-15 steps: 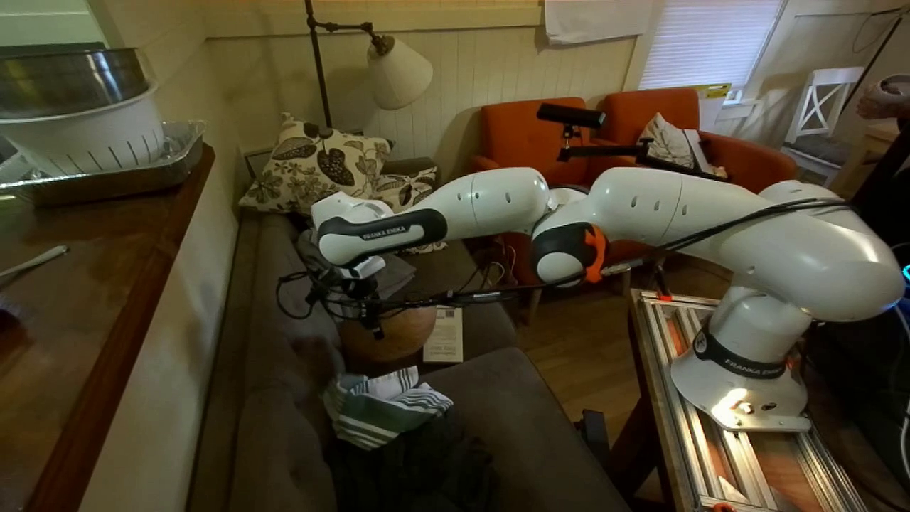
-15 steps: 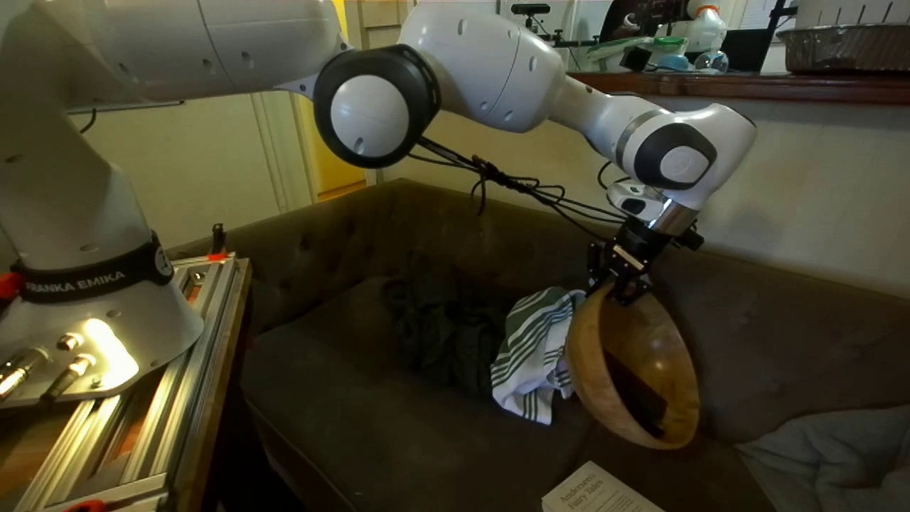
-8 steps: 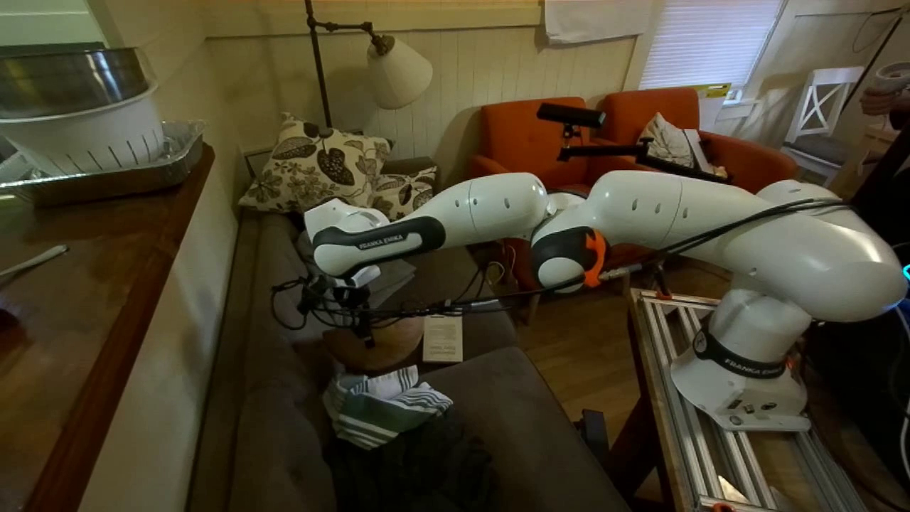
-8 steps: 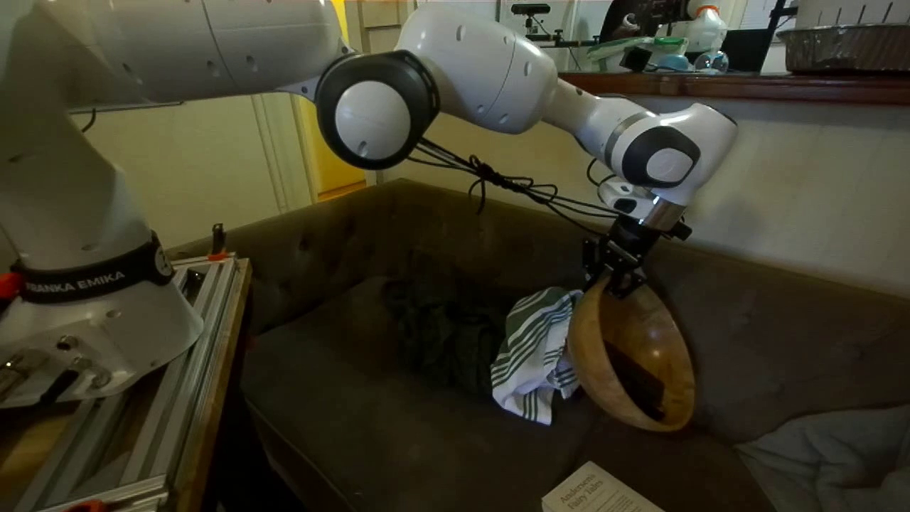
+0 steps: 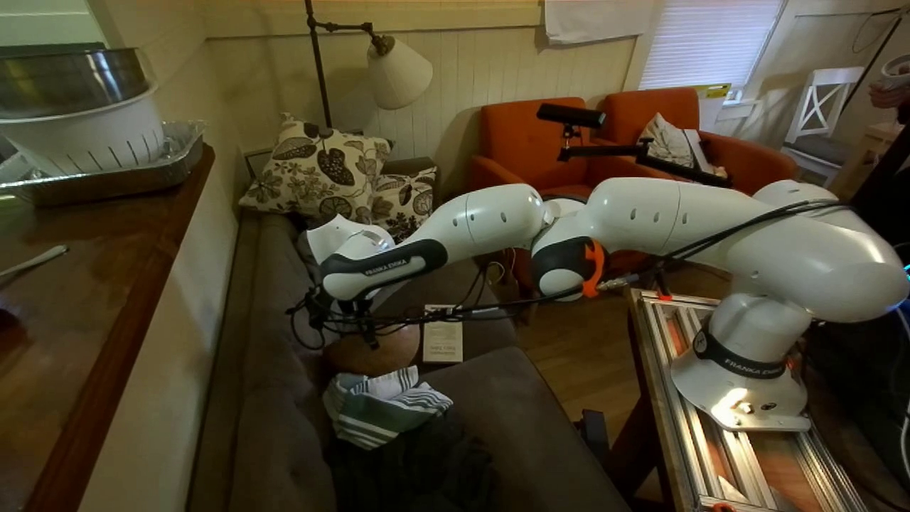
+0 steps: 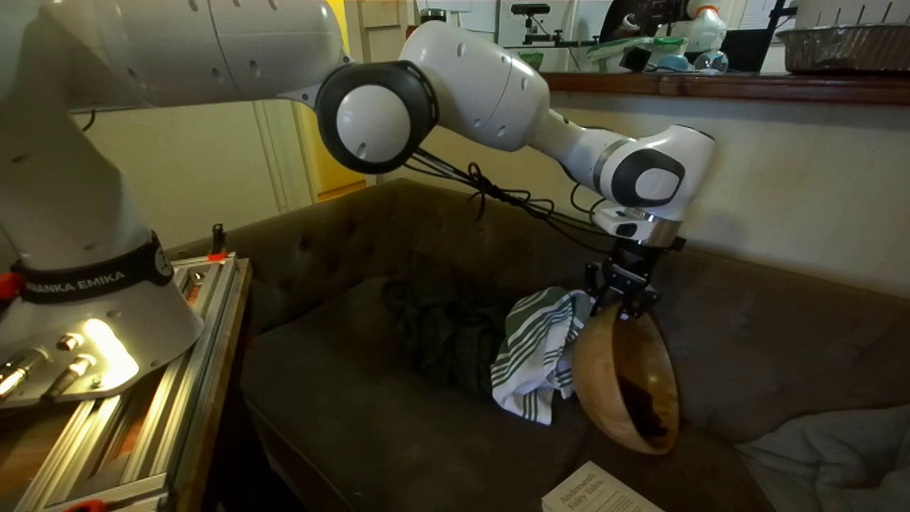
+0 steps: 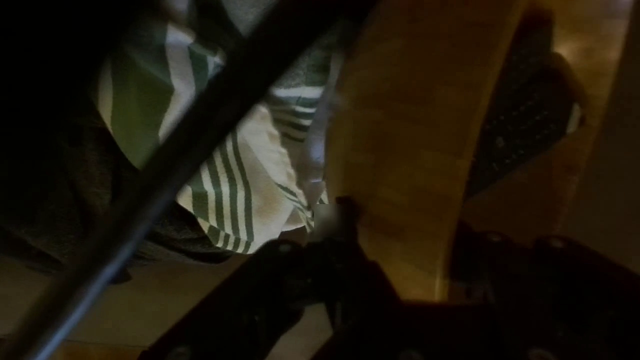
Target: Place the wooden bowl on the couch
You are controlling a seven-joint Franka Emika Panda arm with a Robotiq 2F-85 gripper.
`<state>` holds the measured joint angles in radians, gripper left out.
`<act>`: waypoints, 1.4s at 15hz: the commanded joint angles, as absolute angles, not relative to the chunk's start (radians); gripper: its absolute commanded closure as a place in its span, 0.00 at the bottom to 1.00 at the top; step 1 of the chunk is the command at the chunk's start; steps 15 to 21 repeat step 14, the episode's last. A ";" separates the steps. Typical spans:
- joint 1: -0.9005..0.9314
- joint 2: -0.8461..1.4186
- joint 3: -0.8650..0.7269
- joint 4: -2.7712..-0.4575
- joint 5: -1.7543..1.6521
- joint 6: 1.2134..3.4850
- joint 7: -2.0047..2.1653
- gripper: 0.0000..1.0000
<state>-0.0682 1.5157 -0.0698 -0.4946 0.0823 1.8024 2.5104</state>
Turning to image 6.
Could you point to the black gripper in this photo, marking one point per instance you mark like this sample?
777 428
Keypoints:
626 271

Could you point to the wooden bowl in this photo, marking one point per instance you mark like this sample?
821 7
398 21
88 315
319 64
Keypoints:
607 379

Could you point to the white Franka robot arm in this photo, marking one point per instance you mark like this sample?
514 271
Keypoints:
189 58

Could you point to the brown couch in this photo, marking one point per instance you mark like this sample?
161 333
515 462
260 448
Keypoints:
777 341

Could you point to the green white striped cloth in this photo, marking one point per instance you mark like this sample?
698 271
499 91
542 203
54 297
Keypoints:
529 357

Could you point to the black crumpled garment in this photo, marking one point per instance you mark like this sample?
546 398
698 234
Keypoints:
441 331

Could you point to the white paper booklet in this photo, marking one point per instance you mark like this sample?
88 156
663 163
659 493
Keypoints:
599 489

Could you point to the dark wooden counter ledge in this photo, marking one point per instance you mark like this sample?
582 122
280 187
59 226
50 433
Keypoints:
758 86

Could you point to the green cup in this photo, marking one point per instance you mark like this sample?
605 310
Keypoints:
669 52

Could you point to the grey pillow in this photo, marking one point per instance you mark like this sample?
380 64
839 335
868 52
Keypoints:
835 459

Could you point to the white plastic jug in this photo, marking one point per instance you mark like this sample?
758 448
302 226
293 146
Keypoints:
706 28

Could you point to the metal tray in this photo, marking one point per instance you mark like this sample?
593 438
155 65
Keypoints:
843 49

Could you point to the small black red knob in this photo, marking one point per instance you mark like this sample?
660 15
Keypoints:
219 241

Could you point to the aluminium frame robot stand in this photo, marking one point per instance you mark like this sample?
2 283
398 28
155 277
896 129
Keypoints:
144 428

